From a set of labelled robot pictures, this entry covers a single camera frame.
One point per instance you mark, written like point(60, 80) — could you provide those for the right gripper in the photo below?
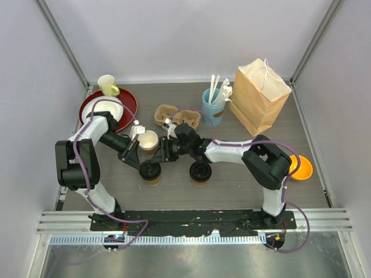
point(159, 157)

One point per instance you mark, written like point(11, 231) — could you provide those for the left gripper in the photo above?
point(130, 155)

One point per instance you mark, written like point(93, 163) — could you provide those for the black lid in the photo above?
point(200, 172)
point(149, 171)

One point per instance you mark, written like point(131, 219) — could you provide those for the stack of paper cups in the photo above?
point(148, 142)

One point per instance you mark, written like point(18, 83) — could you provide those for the brown paper bag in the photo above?
point(258, 95)

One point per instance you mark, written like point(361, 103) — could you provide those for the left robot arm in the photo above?
point(78, 167)

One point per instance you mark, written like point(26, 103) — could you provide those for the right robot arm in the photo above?
point(267, 163)

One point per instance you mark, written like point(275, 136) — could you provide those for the cardboard cup carrier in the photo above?
point(164, 111)

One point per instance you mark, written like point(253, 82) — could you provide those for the white paper plate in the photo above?
point(103, 104)

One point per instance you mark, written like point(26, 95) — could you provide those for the red round tray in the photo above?
point(126, 97)

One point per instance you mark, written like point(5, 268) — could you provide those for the blue straw holder cup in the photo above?
point(211, 114)

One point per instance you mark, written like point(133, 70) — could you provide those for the yellow mug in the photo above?
point(108, 86)

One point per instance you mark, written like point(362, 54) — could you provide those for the orange bowl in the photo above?
point(305, 170)

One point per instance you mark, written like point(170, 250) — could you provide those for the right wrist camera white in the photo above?
point(169, 126)

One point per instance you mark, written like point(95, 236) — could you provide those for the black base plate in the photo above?
point(193, 223)

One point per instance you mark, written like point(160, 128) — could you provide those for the aluminium front rail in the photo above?
point(73, 228)

